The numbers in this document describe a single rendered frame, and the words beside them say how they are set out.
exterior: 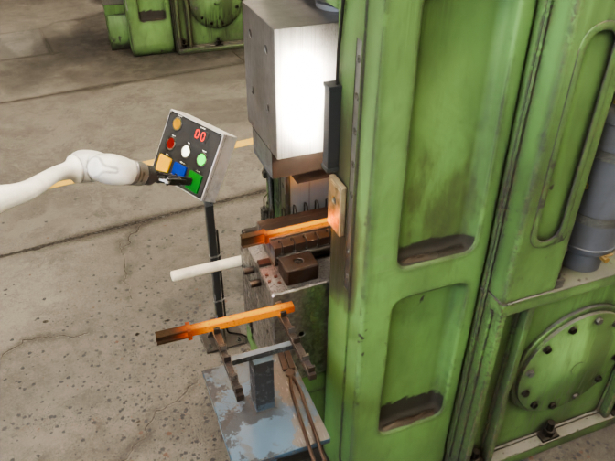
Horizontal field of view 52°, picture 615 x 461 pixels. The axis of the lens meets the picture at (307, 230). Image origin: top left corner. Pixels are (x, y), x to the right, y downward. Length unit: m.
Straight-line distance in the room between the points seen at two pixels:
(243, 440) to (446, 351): 0.81
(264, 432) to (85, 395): 1.35
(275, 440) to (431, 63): 1.16
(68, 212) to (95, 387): 1.58
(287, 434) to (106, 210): 2.70
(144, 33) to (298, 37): 5.18
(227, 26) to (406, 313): 5.27
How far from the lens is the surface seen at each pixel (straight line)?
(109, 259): 3.92
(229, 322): 1.94
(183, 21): 6.90
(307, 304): 2.19
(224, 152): 2.51
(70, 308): 3.64
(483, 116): 1.84
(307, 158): 2.04
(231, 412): 2.05
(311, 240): 2.22
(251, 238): 2.22
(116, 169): 2.27
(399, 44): 1.55
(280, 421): 2.02
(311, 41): 1.83
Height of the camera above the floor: 2.30
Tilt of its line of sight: 35 degrees down
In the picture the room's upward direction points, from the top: 1 degrees clockwise
